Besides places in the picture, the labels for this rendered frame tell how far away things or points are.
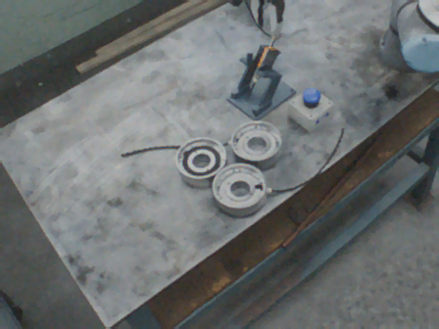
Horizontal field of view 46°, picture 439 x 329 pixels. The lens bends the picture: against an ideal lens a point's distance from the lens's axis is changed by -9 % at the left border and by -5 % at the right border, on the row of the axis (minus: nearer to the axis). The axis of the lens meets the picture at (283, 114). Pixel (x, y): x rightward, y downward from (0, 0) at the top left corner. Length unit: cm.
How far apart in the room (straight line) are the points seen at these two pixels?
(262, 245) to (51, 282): 97
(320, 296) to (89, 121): 99
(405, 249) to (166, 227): 110
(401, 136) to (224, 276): 63
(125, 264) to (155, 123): 36
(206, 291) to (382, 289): 79
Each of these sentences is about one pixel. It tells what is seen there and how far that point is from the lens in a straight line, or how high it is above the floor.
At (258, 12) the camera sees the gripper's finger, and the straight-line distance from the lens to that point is 113.
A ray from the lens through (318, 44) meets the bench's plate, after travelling 139.
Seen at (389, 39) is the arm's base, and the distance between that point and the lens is 134.
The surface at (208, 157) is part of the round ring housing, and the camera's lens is 113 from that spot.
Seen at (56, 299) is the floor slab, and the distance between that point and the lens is 201.
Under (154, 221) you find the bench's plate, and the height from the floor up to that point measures 80.
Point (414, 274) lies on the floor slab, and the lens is 192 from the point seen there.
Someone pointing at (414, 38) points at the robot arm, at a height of 100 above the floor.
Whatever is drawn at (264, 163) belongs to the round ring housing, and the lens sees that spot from 110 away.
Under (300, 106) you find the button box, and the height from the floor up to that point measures 84.
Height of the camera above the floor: 170
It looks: 48 degrees down
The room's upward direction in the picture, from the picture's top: 1 degrees counter-clockwise
